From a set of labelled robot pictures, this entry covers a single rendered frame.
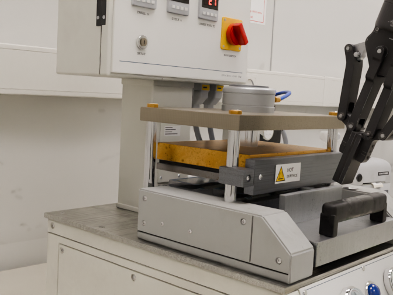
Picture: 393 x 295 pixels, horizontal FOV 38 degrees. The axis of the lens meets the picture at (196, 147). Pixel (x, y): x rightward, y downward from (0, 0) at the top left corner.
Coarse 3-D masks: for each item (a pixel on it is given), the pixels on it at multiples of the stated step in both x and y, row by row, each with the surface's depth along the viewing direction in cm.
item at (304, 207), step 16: (304, 192) 77; (320, 192) 80; (336, 192) 83; (288, 208) 74; (304, 208) 77; (320, 208) 80; (304, 224) 76; (352, 224) 77; (368, 224) 78; (384, 224) 80; (320, 240) 68; (336, 240) 70; (352, 240) 73; (368, 240) 77; (384, 240) 81; (320, 256) 68; (336, 256) 70
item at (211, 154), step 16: (160, 144) 85; (176, 144) 83; (192, 144) 84; (208, 144) 86; (224, 144) 87; (240, 144) 85; (256, 144) 86; (272, 144) 92; (160, 160) 85; (176, 160) 82; (192, 160) 80; (208, 160) 78; (224, 160) 77; (240, 160) 75; (208, 176) 78
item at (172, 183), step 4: (172, 180) 85; (172, 184) 85; (176, 184) 84; (180, 184) 84; (184, 184) 83; (188, 184) 82; (192, 184) 82; (200, 184) 90; (204, 184) 83; (208, 184) 84; (212, 184) 84; (216, 184) 85; (220, 184) 86; (224, 184) 86; (184, 188) 83; (188, 188) 82; (192, 188) 82; (196, 188) 82; (200, 188) 82; (204, 188) 83; (208, 188) 84; (212, 188) 84
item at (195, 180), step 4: (176, 180) 85; (180, 180) 85; (184, 180) 85; (188, 180) 86; (192, 180) 86; (196, 180) 86; (200, 180) 86; (204, 180) 86; (208, 180) 87; (212, 180) 87; (216, 180) 87; (196, 184) 82
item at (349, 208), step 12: (324, 204) 70; (336, 204) 70; (348, 204) 71; (360, 204) 74; (372, 204) 76; (384, 204) 79; (324, 216) 70; (336, 216) 69; (348, 216) 72; (360, 216) 75; (372, 216) 80; (384, 216) 80; (324, 228) 70; (336, 228) 70
